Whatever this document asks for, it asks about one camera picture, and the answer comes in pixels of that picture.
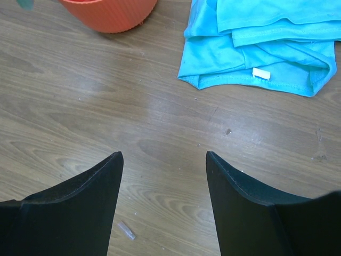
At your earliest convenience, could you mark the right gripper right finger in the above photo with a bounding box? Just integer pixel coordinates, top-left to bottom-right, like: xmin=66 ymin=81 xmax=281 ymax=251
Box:
xmin=206 ymin=151 xmax=340 ymax=255

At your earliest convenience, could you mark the teal folded cloth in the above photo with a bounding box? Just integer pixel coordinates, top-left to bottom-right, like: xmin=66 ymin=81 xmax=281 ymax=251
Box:
xmin=178 ymin=1 xmax=340 ymax=97

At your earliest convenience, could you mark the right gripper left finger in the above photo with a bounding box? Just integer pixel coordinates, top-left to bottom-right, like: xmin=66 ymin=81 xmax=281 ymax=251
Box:
xmin=1 ymin=152 xmax=123 ymax=255

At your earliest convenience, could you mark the orange divided round container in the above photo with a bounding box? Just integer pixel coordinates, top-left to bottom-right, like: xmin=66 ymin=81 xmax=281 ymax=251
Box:
xmin=60 ymin=0 xmax=157 ymax=34

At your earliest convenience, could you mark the small green correction bottle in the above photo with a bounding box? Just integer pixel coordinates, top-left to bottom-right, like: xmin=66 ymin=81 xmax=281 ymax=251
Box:
xmin=16 ymin=0 xmax=35 ymax=10

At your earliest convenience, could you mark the small clear cap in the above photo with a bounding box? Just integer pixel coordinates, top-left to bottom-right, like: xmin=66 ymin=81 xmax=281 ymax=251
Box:
xmin=118 ymin=221 xmax=136 ymax=241

